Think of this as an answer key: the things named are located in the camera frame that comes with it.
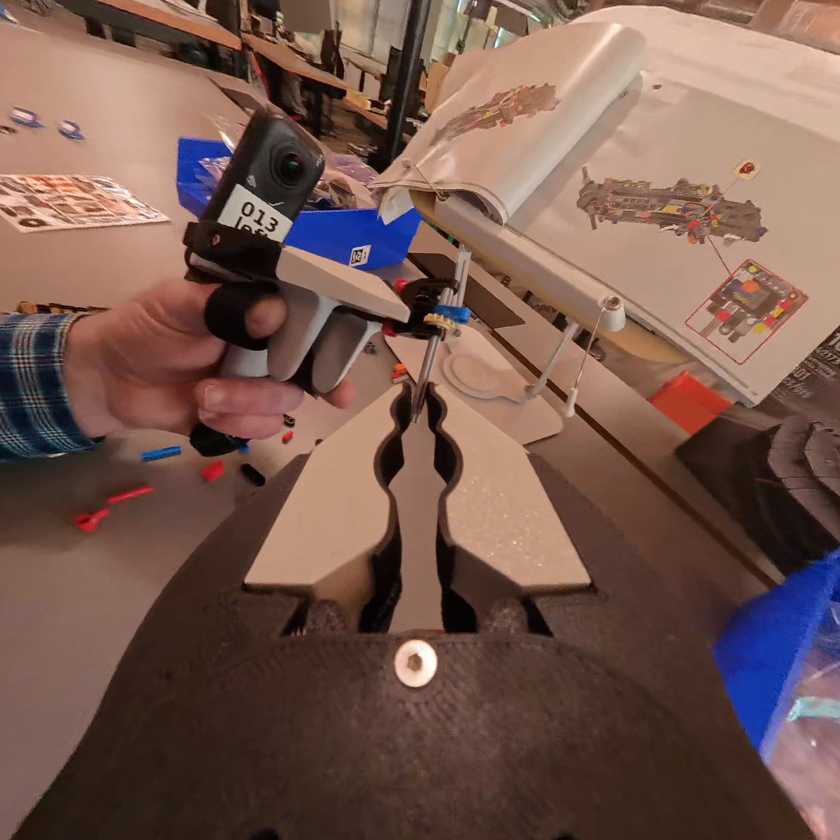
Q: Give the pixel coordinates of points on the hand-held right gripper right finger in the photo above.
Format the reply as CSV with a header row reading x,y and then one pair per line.
x,y
512,518

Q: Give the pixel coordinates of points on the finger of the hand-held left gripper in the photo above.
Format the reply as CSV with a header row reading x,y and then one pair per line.
x,y
341,282

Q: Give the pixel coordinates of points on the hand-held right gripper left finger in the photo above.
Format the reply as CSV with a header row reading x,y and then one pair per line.
x,y
328,525

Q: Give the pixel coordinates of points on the small lego subassembly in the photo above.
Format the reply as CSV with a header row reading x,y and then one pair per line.
x,y
446,315

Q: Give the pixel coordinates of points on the person's left forearm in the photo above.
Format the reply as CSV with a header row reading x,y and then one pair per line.
x,y
33,387

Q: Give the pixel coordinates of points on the clear bag of lego parts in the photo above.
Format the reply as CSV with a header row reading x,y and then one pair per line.
x,y
348,184
814,722

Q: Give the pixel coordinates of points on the black cross-hole lego beam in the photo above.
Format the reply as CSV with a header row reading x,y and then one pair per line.
x,y
253,474

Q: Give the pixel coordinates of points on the orange and white lego piece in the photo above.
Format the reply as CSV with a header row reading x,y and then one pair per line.
x,y
398,374

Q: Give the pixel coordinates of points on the blue lego axle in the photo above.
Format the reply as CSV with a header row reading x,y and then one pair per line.
x,y
161,453

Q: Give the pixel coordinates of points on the red lego axle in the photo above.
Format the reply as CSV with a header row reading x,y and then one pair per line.
x,y
129,493

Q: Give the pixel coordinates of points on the blue and white lego piece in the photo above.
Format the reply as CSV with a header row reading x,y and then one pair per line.
x,y
26,118
69,128

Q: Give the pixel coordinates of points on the black lego set box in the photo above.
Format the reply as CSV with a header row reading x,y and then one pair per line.
x,y
774,472

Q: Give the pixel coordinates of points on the lego instruction booklet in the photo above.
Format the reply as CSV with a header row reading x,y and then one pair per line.
x,y
689,131

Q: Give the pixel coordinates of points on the person's left hand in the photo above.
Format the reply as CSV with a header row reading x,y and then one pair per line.
x,y
131,361

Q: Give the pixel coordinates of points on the blue plastic bin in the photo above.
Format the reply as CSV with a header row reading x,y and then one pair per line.
x,y
754,630
328,236

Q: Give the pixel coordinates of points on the white book stand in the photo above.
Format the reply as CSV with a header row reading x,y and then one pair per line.
x,y
499,413

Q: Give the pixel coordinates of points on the black metal pole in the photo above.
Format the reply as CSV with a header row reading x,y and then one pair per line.
x,y
410,65

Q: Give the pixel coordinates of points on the sticker sheet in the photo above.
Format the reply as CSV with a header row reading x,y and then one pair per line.
x,y
72,200

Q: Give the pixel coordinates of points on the orange box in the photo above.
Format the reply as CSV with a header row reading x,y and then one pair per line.
x,y
689,403

